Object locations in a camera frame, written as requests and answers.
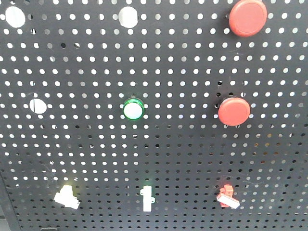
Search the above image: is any yellow lit toggle switch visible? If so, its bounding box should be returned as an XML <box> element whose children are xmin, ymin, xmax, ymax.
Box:
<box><xmin>53</xmin><ymin>185</ymin><xmax>80</xmax><ymax>210</ymax></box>

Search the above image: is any lower red mushroom push button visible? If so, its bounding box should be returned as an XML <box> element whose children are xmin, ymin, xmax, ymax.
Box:
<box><xmin>218</xmin><ymin>97</ymin><xmax>251</xmax><ymax>126</ymax></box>

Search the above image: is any red toggle switch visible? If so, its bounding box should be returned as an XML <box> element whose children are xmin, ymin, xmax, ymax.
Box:
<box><xmin>216</xmin><ymin>184</ymin><xmax>240</xmax><ymax>209</ymax></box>

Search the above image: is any upper red mushroom push button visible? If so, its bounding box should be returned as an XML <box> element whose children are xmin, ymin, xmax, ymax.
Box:
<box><xmin>229</xmin><ymin>0</ymin><xmax>268</xmax><ymax>37</ymax></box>

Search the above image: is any red mushroom push button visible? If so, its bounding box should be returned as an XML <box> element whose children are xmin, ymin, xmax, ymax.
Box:
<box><xmin>218</xmin><ymin>97</ymin><xmax>251</xmax><ymax>126</ymax></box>
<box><xmin>229</xmin><ymin>0</ymin><xmax>268</xmax><ymax>37</ymax></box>

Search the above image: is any green illuminated round button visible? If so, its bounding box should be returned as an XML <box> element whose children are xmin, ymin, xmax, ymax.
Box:
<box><xmin>123</xmin><ymin>98</ymin><xmax>144</xmax><ymax>120</ymax></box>

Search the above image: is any black perforated pegboard panel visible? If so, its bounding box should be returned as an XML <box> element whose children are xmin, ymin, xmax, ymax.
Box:
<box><xmin>0</xmin><ymin>0</ymin><xmax>308</xmax><ymax>231</ymax></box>

